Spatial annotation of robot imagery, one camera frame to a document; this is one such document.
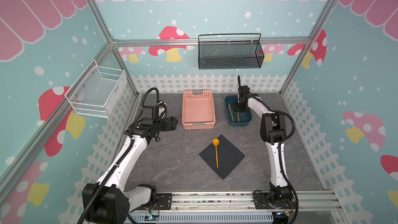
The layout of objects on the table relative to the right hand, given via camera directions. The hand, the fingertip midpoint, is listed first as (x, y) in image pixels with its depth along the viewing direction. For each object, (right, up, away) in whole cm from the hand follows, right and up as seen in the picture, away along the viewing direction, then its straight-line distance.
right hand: (236, 108), depth 110 cm
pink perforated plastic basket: (-28, -2, 0) cm, 28 cm away
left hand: (-41, -8, -28) cm, 50 cm away
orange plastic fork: (0, -6, -4) cm, 7 cm away
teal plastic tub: (+5, -7, -4) cm, 9 cm away
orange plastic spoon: (-16, -20, -16) cm, 30 cm away
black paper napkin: (-9, -28, -20) cm, 36 cm away
